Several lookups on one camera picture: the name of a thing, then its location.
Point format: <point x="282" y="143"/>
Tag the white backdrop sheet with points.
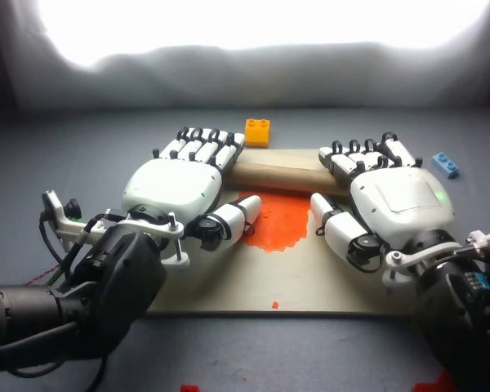
<point x="228" y="81"/>

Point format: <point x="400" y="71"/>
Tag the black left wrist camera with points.
<point x="71" y="209"/>

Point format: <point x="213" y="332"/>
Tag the orange toy block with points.
<point x="258" y="132"/>

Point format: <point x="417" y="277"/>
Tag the red flat toy piece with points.
<point x="426" y="387"/>

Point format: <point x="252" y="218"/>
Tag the light wooden board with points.
<point x="269" y="277"/>

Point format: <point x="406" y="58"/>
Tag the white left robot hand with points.
<point x="171" y="188"/>

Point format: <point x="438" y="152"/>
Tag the wooden rolling pin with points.
<point x="286" y="175"/>

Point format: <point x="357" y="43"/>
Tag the blue toy brick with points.
<point x="446" y="165"/>

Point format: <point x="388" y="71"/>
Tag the grey table cloth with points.
<point x="65" y="143"/>

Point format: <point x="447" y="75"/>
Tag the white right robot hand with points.
<point x="400" y="204"/>

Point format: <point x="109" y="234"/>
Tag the flat orange dough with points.
<point x="281" y="224"/>

